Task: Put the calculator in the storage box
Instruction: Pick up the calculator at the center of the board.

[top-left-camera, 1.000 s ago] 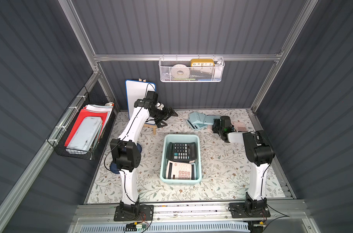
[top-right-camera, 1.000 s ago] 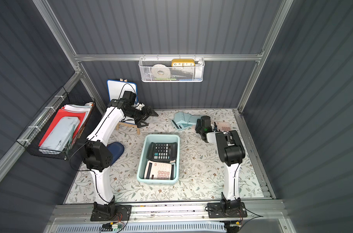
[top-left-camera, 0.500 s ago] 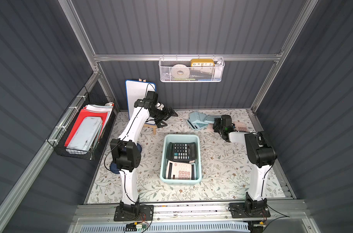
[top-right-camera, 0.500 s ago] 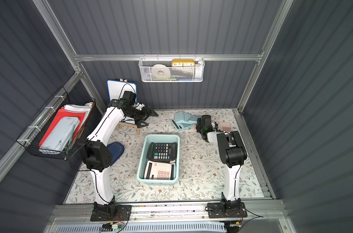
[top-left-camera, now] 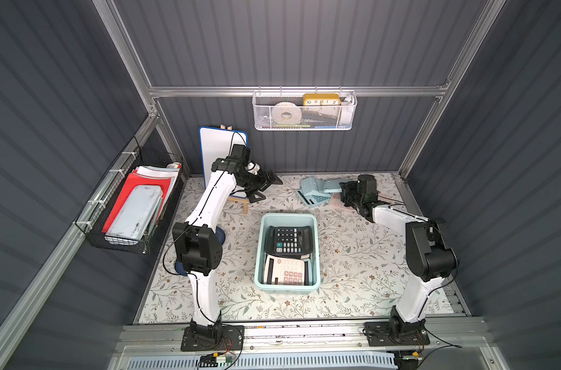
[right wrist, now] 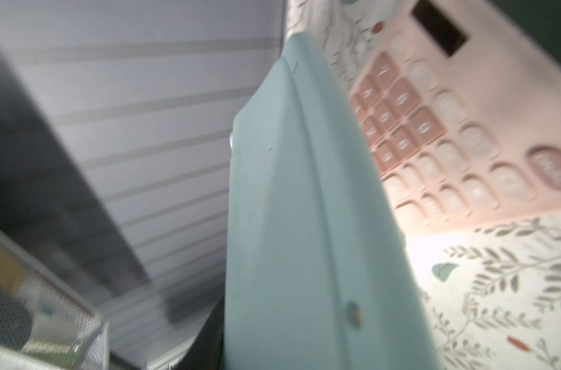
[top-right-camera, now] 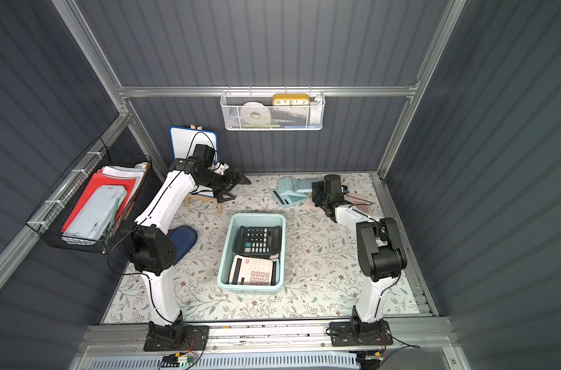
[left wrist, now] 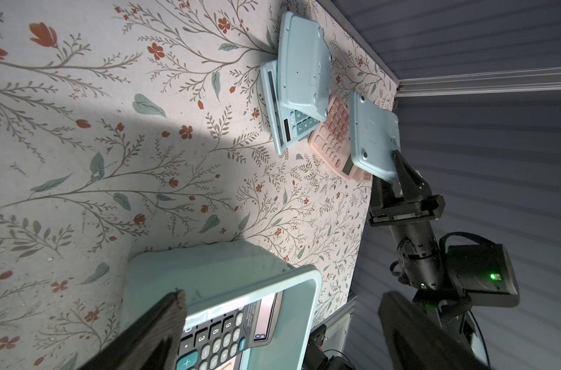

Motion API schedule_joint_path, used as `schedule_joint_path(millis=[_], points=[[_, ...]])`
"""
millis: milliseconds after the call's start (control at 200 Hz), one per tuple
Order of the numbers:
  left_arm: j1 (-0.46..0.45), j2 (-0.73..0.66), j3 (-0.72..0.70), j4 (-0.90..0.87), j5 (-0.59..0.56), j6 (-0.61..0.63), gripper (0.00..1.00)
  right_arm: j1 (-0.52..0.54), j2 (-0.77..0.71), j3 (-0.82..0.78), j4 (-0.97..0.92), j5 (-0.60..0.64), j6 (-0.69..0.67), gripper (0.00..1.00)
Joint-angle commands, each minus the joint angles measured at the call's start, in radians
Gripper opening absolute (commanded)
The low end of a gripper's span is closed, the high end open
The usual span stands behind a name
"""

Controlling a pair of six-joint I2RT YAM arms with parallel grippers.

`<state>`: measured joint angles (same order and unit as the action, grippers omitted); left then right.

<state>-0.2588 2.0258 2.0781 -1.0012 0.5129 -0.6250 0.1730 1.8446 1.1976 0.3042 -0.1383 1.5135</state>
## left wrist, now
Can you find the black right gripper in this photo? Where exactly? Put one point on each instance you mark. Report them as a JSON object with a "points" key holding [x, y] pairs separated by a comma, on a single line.
{"points": [[420, 260]]}

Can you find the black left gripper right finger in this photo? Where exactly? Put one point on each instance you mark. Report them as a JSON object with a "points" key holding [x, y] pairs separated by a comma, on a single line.
{"points": [[415, 342]]}

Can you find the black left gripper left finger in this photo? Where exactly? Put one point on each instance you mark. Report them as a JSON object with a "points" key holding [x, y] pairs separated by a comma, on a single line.
{"points": [[151, 342]]}

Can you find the mint green calculator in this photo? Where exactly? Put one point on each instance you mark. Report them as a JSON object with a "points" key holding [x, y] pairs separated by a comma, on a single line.
{"points": [[374, 137], [303, 66]]}

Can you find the black calculator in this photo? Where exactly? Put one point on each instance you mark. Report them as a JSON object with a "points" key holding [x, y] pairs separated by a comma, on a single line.
{"points": [[219, 343]]}

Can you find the mint green storage box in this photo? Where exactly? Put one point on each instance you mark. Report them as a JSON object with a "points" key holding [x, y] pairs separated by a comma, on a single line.
{"points": [[226, 276]]}

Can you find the teal calculator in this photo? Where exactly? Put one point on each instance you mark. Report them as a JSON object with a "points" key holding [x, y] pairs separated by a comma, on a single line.
{"points": [[287, 126]]}

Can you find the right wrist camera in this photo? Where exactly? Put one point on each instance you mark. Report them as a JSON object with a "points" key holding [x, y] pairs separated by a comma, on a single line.
{"points": [[480, 269]]}

